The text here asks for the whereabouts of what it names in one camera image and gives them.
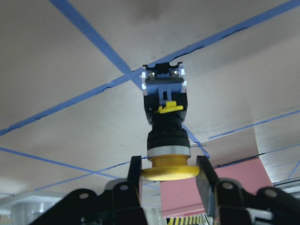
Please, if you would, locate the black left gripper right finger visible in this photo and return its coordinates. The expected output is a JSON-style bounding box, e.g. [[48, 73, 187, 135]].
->
[[196, 156, 300, 225]]

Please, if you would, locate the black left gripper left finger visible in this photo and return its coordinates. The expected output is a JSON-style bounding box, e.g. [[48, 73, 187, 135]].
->
[[32, 156, 148, 225]]

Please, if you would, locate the pink plastic bin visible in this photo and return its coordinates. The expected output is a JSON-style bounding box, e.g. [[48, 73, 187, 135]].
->
[[160, 158, 273, 218]]

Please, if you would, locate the yellow mushroom push button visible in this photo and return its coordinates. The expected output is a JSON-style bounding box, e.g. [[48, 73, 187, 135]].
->
[[141, 62, 200, 181]]

